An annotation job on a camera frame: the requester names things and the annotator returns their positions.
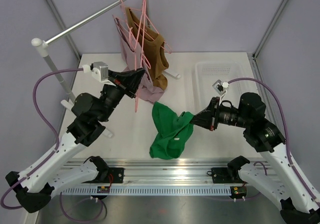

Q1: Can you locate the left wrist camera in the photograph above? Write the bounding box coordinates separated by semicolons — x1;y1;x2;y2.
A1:
82;62;109;84

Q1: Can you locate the brown tank top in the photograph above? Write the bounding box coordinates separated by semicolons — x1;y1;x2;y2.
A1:
125;7;169;90

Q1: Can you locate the black mounting plate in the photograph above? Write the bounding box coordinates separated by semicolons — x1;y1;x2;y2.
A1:
93;167;125;184
206;167;246;184

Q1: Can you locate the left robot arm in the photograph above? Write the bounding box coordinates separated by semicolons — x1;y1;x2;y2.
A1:
5;68;145;213

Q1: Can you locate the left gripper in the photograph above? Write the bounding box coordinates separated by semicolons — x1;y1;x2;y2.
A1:
96;68;145;122

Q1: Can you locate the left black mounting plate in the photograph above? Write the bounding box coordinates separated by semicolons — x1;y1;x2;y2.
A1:
93;167;125;184

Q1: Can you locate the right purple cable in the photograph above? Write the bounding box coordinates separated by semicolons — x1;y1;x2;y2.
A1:
227;77;318;202

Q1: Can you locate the pink hanger of green top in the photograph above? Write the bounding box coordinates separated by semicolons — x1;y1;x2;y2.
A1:
128;0;149;113

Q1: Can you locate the pink hanger of mauve top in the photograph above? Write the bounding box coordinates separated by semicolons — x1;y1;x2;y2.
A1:
113;17;151;70

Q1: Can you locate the clothes rack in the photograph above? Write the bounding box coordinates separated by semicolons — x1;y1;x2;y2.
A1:
30;0;182;138

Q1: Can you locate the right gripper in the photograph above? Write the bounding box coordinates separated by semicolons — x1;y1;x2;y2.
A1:
189;96;250;130

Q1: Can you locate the white slotted cable duct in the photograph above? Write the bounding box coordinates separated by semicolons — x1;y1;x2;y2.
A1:
62;185;231;196

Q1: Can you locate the pink hanger of brown top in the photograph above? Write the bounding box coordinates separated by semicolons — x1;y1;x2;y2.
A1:
120;0;172;54

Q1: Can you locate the frame post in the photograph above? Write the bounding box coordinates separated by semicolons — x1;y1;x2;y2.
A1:
251;0;300;59
34;0;82;62

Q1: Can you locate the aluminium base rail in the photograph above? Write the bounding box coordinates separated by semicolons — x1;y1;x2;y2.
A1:
62;158;276;184

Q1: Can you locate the right frame post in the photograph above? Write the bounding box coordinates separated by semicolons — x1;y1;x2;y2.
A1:
251;0;300;59

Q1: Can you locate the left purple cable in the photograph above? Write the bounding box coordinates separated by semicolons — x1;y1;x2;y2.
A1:
0;68;108;222

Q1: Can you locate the mauve tank top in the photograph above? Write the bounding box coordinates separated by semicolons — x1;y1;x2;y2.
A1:
113;17;166;106

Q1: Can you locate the green tank top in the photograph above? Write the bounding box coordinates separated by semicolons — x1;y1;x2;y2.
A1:
149;102;194;160

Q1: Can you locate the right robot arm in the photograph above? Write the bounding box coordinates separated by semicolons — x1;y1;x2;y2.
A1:
191;92;320;223

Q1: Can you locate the purple cable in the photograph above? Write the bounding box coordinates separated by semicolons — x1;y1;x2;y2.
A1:
227;77;318;202
0;68;108;222

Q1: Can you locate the left frame post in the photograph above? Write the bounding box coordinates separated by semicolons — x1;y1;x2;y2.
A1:
34;0;82;62

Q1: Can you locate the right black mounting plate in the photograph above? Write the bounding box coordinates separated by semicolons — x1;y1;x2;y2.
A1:
206;167;246;184

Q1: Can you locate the white plastic basket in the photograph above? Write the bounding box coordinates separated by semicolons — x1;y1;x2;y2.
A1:
193;61;258;111

